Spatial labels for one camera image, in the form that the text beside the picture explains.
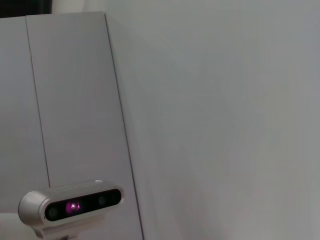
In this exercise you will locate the white partition panel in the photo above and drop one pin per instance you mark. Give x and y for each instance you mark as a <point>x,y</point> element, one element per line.
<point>75,100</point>

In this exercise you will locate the black background panel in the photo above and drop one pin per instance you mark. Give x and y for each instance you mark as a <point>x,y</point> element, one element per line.
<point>25,7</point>

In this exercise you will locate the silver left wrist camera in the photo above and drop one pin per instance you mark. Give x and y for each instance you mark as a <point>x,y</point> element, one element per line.
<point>37,200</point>

